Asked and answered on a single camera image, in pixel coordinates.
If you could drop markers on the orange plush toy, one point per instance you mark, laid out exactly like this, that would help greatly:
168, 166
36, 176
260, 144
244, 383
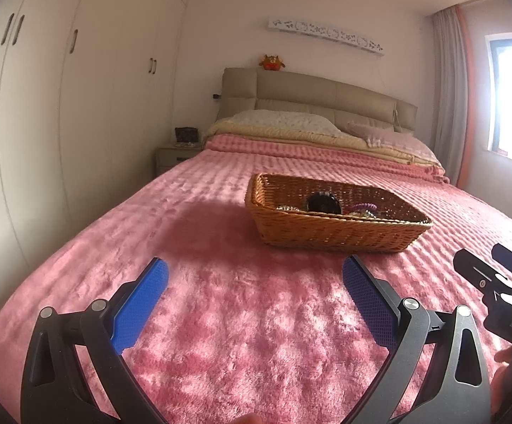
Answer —
273, 62

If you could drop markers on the pink fluffy blanket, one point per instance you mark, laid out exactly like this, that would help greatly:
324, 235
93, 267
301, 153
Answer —
238, 318

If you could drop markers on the grey and pink curtain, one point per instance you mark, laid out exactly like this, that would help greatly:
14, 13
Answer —
452, 97

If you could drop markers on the beige nightstand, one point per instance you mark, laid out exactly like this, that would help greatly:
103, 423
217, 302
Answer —
172, 159

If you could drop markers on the cream pillow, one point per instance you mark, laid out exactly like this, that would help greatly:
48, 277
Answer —
282, 120

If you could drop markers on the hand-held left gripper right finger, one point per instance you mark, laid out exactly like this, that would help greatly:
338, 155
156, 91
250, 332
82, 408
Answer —
368, 300

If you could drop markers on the white wardrobe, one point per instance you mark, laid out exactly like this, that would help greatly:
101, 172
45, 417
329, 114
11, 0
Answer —
83, 97

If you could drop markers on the black round hair accessory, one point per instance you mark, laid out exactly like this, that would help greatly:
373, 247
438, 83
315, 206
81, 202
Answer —
322, 203

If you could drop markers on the brown wicker basket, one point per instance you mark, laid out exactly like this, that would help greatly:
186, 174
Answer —
326, 234

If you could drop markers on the white carved wall decoration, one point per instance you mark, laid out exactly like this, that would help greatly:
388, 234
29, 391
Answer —
326, 35

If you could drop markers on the person's right hand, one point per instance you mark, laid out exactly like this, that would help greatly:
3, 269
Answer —
505, 375

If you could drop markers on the beige padded headboard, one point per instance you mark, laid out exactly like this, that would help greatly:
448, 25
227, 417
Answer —
304, 92

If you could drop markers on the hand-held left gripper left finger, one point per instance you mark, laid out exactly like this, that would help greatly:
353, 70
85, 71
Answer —
143, 300

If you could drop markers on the person's left hand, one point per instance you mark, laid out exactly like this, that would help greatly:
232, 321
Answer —
249, 419

